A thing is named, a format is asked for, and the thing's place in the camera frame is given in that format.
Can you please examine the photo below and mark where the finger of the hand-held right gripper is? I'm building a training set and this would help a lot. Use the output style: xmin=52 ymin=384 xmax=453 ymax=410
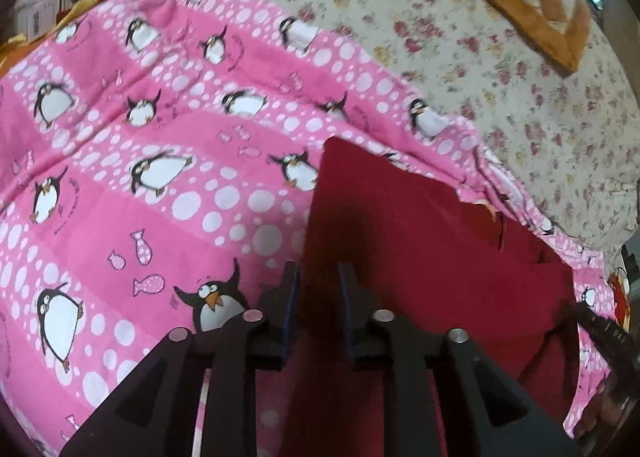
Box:
xmin=570 ymin=302 xmax=640 ymax=378

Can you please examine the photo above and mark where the floral print bedsheet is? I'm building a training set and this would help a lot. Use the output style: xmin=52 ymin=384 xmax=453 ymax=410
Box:
xmin=125 ymin=0 xmax=640 ymax=258

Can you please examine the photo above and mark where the pink penguin print blanket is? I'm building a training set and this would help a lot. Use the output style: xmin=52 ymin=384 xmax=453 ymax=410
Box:
xmin=0 ymin=0 xmax=621 ymax=457

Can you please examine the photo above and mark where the red yellow printed cloth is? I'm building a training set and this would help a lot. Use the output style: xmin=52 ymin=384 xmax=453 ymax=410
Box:
xmin=607 ymin=267 xmax=640 ymax=333

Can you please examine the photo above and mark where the red cloth garment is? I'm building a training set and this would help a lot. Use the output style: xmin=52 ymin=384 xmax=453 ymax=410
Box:
xmin=280 ymin=137 xmax=581 ymax=457

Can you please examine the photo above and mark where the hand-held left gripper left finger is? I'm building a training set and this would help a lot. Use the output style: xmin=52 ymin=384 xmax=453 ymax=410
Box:
xmin=60 ymin=261 xmax=302 ymax=457

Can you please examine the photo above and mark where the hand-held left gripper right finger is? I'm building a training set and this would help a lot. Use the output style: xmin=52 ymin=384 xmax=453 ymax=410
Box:
xmin=337 ymin=262 xmax=584 ymax=457

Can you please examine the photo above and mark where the orange checkered cushion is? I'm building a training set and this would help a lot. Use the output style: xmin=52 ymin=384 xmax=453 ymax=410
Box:
xmin=380 ymin=0 xmax=596 ymax=73

